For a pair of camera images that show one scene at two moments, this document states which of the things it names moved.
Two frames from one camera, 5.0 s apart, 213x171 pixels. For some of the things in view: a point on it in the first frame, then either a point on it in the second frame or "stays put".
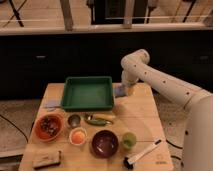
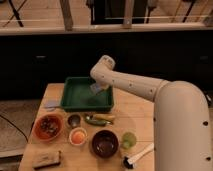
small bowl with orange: x=77 y=136 stays put
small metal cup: x=74 y=120 stays put
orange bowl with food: x=48 y=127 stays put
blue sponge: x=119 y=90 → x=95 y=88
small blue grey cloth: x=51 y=104 stays put
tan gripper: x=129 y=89 → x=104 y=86
